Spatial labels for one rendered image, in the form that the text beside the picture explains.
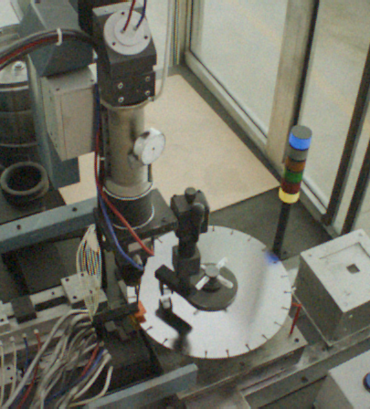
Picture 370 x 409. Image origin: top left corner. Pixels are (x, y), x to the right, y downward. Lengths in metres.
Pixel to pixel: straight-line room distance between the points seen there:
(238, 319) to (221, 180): 0.62
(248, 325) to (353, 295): 0.27
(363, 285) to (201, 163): 0.65
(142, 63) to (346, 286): 0.78
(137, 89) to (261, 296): 0.60
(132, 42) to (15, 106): 0.84
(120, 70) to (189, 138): 1.12
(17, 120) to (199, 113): 0.63
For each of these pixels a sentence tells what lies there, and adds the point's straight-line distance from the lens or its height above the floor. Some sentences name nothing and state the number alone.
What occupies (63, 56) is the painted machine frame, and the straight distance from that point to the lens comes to 0.87.
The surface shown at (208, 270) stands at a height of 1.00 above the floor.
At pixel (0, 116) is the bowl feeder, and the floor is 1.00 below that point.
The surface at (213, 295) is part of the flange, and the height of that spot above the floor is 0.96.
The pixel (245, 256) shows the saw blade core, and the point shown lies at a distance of 1.32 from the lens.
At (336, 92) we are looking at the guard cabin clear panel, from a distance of 1.51.
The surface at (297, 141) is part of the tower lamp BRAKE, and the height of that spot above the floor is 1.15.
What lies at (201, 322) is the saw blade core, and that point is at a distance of 1.22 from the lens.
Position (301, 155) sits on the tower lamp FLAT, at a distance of 1.32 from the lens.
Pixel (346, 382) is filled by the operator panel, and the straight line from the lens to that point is 1.26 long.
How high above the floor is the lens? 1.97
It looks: 46 degrees down
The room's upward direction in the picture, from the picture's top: 3 degrees clockwise
